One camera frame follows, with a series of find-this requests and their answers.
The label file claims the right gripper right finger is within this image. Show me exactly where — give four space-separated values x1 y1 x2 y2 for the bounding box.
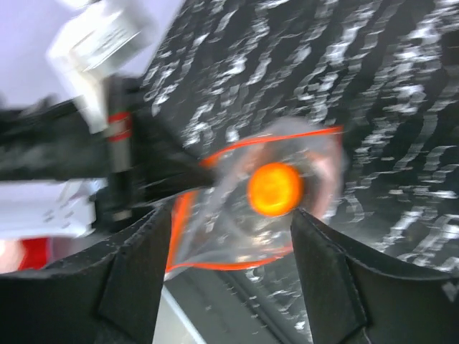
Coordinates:
291 209 458 344

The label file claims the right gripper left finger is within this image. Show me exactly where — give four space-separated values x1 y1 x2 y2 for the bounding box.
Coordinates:
1 207 171 343

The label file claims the fake orange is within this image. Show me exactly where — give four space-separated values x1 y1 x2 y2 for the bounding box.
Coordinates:
247 162 304 217

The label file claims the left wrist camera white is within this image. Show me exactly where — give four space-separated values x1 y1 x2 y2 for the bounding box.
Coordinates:
47 0 155 133

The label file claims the clear zip top bag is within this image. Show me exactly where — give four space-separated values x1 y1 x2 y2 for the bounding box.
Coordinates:
166 117 345 279

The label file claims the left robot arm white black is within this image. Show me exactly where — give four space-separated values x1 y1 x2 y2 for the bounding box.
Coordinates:
1 76 215 239

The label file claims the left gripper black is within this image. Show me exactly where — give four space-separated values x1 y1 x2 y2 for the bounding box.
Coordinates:
103 77 216 221

